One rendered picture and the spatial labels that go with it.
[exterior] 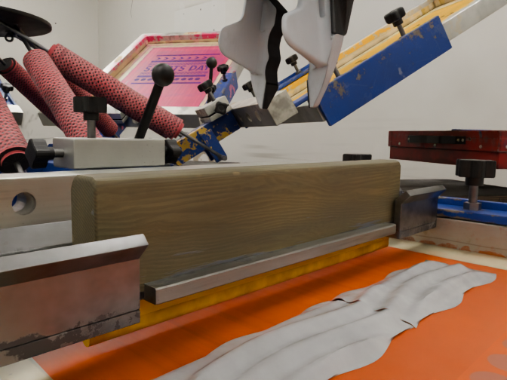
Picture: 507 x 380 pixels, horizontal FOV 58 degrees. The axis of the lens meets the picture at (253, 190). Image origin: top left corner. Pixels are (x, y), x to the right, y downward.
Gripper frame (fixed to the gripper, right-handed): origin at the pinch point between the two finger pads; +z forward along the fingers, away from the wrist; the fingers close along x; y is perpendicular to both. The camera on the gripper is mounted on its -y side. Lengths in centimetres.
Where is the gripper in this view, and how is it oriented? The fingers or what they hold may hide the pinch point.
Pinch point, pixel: (293, 93)
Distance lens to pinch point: 38.4
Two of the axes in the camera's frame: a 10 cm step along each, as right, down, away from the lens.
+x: 7.2, 1.0, -6.8
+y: -6.9, 0.6, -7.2
